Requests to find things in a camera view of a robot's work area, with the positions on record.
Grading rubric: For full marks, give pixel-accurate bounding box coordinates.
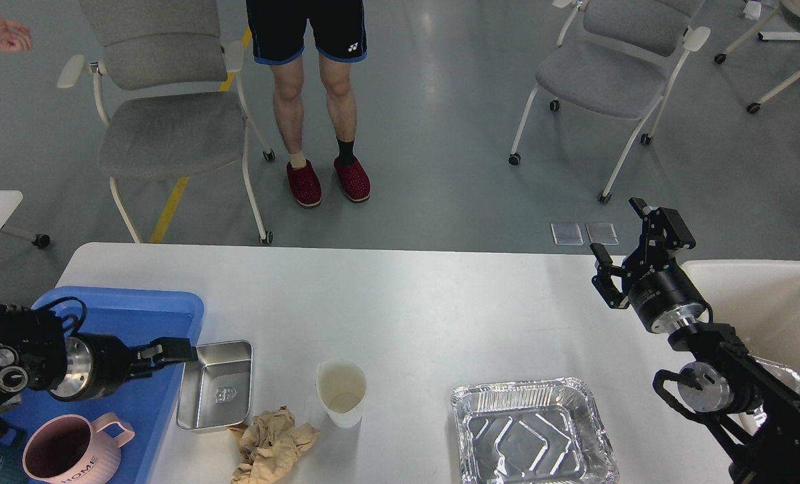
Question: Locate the left floor socket plate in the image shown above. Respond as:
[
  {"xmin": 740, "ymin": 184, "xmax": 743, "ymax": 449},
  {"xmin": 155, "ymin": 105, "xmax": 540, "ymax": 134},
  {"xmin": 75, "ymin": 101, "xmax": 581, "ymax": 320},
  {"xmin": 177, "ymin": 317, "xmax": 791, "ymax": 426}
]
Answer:
[{"xmin": 551, "ymin": 223, "xmax": 584, "ymax": 246}]

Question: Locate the stainless steel rectangular box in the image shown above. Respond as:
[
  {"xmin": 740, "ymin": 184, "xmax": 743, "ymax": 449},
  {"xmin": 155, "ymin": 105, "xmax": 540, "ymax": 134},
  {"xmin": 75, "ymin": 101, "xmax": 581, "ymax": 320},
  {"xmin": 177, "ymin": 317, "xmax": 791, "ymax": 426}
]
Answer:
[{"xmin": 176, "ymin": 340, "xmax": 252, "ymax": 433}]

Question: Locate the pink HOME mug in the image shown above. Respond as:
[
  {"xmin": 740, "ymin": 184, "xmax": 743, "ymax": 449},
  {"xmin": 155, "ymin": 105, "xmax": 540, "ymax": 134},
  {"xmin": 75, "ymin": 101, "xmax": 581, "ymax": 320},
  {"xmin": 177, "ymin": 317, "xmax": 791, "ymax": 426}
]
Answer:
[{"xmin": 22, "ymin": 412, "xmax": 135, "ymax": 483}]

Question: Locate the floor socket plate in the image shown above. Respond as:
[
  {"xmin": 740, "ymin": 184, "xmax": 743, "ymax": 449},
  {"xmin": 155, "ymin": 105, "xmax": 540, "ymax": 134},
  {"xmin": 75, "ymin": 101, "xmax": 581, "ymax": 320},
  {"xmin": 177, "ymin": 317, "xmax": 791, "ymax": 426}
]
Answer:
[
  {"xmin": 551, "ymin": 223, "xmax": 584, "ymax": 246},
  {"xmin": 585, "ymin": 223, "xmax": 619, "ymax": 245}
]

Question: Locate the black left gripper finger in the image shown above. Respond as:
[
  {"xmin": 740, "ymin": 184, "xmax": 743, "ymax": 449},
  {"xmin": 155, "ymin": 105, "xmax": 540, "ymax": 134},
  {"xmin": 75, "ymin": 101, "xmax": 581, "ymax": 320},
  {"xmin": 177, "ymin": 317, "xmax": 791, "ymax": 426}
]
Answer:
[{"xmin": 138, "ymin": 338, "xmax": 198, "ymax": 370}]

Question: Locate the aluminium foil tray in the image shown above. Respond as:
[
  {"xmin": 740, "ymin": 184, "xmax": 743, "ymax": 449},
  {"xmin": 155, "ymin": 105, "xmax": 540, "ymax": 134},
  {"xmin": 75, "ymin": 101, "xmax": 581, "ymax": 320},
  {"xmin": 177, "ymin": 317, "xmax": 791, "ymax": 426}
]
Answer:
[{"xmin": 451, "ymin": 377, "xmax": 619, "ymax": 483}]

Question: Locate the grey chair right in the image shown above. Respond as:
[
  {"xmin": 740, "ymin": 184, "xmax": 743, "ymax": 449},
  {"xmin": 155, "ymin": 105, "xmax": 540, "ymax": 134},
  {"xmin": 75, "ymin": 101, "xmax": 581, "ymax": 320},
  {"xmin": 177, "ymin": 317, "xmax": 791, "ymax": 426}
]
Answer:
[{"xmin": 508, "ymin": 1, "xmax": 711, "ymax": 204}]

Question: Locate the person in black shorts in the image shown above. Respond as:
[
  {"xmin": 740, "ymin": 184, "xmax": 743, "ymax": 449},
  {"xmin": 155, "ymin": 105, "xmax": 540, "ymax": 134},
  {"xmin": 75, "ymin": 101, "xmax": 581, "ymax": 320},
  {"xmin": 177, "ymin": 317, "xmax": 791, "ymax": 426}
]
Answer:
[{"xmin": 245, "ymin": 0, "xmax": 372, "ymax": 208}]

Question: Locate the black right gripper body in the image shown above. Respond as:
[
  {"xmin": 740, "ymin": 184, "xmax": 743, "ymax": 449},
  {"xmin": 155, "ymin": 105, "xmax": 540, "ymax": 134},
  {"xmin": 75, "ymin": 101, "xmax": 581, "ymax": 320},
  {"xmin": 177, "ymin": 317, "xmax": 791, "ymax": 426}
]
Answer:
[{"xmin": 612, "ymin": 229, "xmax": 709, "ymax": 333}]

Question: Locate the right floor socket plate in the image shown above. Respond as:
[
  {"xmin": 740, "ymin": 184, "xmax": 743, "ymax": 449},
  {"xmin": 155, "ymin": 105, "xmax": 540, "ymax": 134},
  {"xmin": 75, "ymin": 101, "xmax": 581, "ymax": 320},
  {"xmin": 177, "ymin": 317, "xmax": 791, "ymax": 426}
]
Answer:
[{"xmin": 585, "ymin": 223, "xmax": 619, "ymax": 245}]

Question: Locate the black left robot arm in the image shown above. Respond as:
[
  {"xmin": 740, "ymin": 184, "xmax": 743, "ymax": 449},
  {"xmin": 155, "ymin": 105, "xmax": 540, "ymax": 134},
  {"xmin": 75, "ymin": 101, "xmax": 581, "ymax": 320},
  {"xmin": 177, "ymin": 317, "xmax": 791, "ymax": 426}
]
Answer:
[{"xmin": 0, "ymin": 298, "xmax": 198, "ymax": 437}]

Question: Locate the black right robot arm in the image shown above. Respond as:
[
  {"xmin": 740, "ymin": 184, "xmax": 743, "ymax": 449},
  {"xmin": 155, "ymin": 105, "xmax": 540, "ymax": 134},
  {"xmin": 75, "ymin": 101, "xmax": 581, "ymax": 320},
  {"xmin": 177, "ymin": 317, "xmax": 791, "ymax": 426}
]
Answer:
[{"xmin": 590, "ymin": 197, "xmax": 800, "ymax": 483}]

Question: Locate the white paper cup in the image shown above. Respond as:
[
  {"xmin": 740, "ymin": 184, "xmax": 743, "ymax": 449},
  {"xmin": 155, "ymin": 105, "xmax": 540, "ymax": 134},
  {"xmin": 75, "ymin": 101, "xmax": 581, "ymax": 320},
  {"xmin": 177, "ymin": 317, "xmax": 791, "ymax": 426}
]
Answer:
[{"xmin": 316, "ymin": 360, "xmax": 368, "ymax": 428}]

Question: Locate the foil tray in bin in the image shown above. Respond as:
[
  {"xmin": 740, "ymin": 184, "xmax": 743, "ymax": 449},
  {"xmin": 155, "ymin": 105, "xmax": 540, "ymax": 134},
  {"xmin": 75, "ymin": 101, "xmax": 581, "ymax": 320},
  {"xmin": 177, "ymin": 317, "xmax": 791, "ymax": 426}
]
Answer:
[{"xmin": 738, "ymin": 356, "xmax": 800, "ymax": 435}]

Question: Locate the brown paper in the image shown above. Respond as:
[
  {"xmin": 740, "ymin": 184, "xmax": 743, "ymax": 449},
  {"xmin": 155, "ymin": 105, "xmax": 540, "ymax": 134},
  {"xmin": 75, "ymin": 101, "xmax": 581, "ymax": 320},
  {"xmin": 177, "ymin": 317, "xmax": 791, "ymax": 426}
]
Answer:
[{"xmin": 228, "ymin": 405, "xmax": 320, "ymax": 483}]

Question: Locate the grey chair left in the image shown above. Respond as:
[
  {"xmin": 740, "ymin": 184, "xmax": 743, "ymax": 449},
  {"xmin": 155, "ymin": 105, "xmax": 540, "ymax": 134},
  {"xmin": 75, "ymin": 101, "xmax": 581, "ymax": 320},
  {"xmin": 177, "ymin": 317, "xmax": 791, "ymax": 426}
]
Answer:
[{"xmin": 58, "ymin": 1, "xmax": 273, "ymax": 245}]

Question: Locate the grey chair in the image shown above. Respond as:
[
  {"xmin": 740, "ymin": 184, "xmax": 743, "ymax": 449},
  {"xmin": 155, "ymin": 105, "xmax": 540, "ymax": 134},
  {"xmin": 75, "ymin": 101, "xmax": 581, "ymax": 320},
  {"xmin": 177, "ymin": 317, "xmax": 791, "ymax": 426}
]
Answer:
[
  {"xmin": 58, "ymin": 1, "xmax": 273, "ymax": 245},
  {"xmin": 508, "ymin": 1, "xmax": 711, "ymax": 204}
]

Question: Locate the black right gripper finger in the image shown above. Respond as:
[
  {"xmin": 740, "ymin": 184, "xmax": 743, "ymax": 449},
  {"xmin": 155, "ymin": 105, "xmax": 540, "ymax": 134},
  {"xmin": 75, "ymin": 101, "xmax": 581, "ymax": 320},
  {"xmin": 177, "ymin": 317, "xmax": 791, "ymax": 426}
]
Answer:
[
  {"xmin": 629, "ymin": 197, "xmax": 697, "ymax": 251},
  {"xmin": 590, "ymin": 243, "xmax": 629, "ymax": 309}
]

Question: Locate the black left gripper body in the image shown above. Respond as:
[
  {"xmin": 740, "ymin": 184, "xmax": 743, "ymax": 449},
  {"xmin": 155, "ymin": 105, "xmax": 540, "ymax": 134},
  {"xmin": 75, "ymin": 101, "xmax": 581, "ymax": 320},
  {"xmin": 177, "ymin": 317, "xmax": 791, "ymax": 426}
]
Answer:
[{"xmin": 50, "ymin": 333, "xmax": 146, "ymax": 402}]

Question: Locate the blue plastic tray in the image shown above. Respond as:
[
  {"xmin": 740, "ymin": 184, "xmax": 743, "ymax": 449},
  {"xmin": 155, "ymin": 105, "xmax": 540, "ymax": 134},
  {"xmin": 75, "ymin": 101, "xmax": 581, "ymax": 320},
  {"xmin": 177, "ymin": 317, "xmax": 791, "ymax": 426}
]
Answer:
[{"xmin": 5, "ymin": 287, "xmax": 204, "ymax": 483}]

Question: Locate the white plastic bin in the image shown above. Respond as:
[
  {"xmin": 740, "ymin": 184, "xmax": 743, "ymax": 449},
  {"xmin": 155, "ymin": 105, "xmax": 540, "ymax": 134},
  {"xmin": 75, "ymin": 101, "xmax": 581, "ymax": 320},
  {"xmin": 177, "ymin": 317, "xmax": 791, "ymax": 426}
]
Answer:
[{"xmin": 683, "ymin": 259, "xmax": 800, "ymax": 391}]

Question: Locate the bystander hand top left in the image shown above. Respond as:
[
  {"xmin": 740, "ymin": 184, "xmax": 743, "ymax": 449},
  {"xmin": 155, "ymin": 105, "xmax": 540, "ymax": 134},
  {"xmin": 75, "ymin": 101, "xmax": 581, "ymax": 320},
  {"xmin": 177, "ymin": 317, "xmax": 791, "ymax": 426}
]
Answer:
[{"xmin": 0, "ymin": 16, "xmax": 32, "ymax": 53}]

